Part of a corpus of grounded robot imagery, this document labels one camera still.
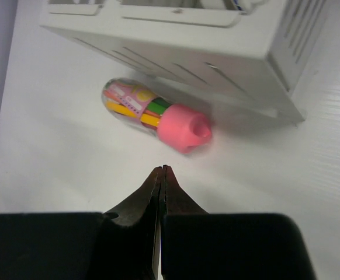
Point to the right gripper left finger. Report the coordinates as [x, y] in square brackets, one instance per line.
[134, 232]

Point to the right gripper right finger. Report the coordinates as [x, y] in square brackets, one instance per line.
[173, 200]

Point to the pink capped tube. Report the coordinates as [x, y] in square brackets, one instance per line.
[180, 127]

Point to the white organizer container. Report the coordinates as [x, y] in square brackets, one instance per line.
[254, 51]

